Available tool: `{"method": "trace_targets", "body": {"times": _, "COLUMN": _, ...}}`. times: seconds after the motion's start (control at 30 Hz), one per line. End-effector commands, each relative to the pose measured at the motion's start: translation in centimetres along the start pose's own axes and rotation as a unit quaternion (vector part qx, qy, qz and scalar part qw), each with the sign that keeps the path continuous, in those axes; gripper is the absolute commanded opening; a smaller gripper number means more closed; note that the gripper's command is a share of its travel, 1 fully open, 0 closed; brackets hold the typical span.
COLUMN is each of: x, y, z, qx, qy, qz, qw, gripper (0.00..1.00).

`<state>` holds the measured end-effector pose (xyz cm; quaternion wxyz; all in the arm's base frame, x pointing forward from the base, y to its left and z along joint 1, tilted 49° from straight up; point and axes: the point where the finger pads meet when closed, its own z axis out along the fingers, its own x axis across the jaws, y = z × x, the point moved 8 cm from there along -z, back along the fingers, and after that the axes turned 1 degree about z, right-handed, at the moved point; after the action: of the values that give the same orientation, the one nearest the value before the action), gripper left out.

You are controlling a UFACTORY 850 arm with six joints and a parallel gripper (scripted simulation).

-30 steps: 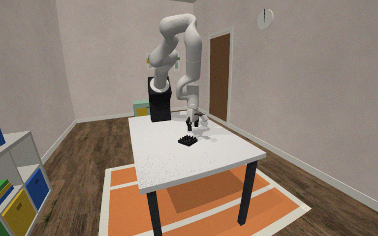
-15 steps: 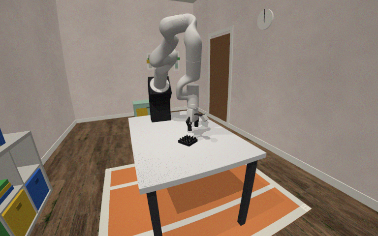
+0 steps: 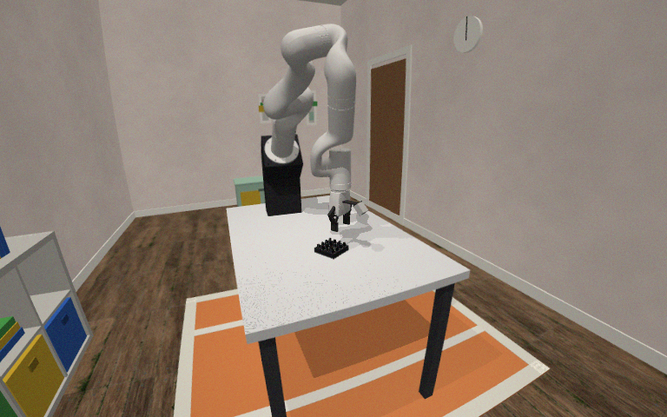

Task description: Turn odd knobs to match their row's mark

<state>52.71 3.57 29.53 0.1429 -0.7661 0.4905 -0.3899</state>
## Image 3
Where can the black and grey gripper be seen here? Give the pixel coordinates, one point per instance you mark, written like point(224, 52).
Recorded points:
point(336, 204)

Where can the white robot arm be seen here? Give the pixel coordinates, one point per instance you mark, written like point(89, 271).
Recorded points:
point(289, 101)

